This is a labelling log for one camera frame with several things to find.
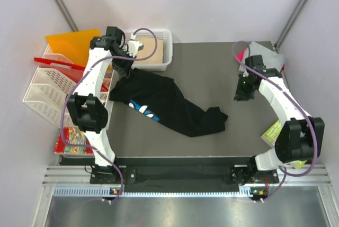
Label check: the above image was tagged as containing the red plastic folder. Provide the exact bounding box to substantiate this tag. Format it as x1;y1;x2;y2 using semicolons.
33;57;109;92

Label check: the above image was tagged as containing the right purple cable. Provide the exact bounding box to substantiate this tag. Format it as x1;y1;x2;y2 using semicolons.
231;41;318;203

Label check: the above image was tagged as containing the black t shirt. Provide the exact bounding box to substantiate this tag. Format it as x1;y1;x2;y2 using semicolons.
109;68;228;138

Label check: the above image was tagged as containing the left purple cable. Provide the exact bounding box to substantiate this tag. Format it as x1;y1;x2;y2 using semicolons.
60;28;159;203

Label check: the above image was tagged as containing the orange plastic folder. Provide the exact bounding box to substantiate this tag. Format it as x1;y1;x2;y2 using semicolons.
42;29;101;67

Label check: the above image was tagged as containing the red comic book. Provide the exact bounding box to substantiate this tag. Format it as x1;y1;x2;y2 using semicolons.
53;127;94;156

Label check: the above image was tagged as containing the green book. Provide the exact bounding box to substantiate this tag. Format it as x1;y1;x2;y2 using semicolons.
261;120;306;169

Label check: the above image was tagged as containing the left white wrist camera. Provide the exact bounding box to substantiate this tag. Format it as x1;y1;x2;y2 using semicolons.
126;34;144;58

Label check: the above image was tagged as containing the white plastic basket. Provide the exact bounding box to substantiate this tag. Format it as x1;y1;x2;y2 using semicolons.
132;29;173;71

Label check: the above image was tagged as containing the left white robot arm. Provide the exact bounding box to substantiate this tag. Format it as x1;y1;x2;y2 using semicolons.
62;26;144;184

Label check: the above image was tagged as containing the folded pink t shirt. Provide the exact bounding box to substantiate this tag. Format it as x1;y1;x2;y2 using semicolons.
236;49;247;63

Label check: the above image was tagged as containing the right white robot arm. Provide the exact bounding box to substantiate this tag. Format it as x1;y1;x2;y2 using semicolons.
230;55;325;185

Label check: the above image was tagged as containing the tan folded t shirt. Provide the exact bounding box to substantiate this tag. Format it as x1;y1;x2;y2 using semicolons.
133;37;164;66

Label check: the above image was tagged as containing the white slotted cable duct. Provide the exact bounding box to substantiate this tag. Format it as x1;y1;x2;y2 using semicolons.
52;186;268;198

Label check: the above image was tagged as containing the folded grey t shirt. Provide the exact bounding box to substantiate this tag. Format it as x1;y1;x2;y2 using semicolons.
249;42;285;72

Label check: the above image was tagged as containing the purple cable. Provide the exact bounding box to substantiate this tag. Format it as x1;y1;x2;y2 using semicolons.
60;28;159;203
231;41;318;203

